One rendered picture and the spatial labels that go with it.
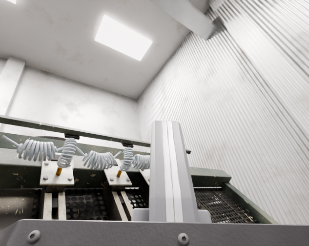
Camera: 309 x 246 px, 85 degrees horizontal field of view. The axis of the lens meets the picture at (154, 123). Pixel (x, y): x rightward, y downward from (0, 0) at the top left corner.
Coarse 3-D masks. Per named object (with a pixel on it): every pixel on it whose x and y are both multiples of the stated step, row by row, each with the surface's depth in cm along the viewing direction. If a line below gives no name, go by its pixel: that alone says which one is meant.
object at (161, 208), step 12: (156, 132) 9; (156, 144) 9; (156, 156) 8; (168, 156) 8; (156, 168) 7; (168, 168) 7; (156, 180) 7; (168, 180) 7; (156, 192) 6; (168, 192) 7; (156, 204) 6; (168, 204) 6; (132, 216) 7; (144, 216) 7; (156, 216) 6; (168, 216) 6
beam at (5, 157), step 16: (0, 160) 55; (16, 160) 58; (32, 160) 61; (80, 160) 72; (0, 176) 55; (16, 176) 57; (32, 176) 60; (80, 176) 69; (96, 176) 73; (128, 176) 81; (192, 176) 107; (208, 176) 117; (224, 176) 128
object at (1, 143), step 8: (0, 136) 94; (8, 136) 96; (16, 136) 99; (24, 136) 101; (32, 136) 104; (0, 144) 92; (8, 144) 94; (56, 144) 110; (80, 144) 119; (88, 144) 123; (56, 152) 107; (88, 152) 120; (104, 152) 128; (112, 152) 132; (136, 152) 146; (144, 152) 152
